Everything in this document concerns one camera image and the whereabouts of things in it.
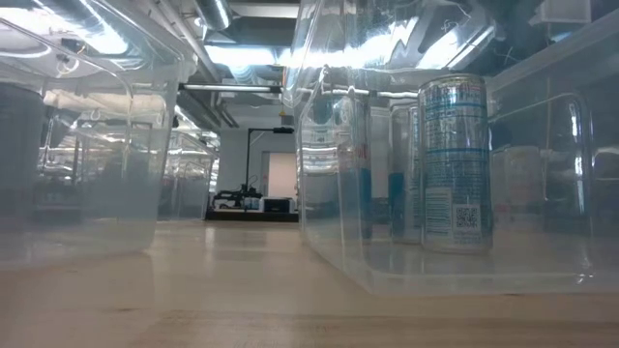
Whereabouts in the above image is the long ceiling light strip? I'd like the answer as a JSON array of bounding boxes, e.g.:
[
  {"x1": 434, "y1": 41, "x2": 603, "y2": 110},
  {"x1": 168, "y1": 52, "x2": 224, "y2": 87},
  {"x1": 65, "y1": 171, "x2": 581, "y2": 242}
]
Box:
[{"x1": 178, "y1": 82, "x2": 284, "y2": 94}]

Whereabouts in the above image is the black gantry frame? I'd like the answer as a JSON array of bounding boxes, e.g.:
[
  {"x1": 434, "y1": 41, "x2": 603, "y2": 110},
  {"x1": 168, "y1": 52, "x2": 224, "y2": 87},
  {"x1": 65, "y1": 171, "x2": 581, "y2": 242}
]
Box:
[{"x1": 245, "y1": 127, "x2": 296, "y2": 214}]

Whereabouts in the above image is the black hanging banner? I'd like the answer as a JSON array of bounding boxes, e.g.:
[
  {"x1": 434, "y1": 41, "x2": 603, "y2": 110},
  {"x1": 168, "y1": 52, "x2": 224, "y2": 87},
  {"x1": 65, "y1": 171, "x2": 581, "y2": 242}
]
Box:
[{"x1": 42, "y1": 106, "x2": 81, "y2": 146}]

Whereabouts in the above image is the distant robot workstation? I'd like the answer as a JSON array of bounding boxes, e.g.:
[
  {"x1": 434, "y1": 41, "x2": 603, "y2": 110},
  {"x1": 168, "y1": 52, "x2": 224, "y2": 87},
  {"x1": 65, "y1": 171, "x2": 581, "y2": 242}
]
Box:
[{"x1": 212, "y1": 182, "x2": 297, "y2": 213}]

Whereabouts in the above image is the silver ventilation duct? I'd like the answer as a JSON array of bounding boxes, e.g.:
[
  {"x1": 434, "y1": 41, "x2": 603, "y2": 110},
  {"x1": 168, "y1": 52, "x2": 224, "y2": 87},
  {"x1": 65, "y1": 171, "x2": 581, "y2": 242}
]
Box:
[{"x1": 192, "y1": 0, "x2": 234, "y2": 31}]

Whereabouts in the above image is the white air conditioner unit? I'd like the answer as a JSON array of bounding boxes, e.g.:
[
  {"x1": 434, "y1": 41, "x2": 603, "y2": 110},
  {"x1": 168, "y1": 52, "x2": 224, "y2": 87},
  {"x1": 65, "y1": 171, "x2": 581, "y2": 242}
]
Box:
[{"x1": 529, "y1": 0, "x2": 594, "y2": 26}]

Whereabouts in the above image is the clear plastic bin with sticker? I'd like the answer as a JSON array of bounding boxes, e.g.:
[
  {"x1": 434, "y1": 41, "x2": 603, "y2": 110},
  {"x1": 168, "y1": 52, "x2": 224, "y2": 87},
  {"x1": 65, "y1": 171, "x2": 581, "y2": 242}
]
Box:
[{"x1": 283, "y1": 0, "x2": 619, "y2": 297}]

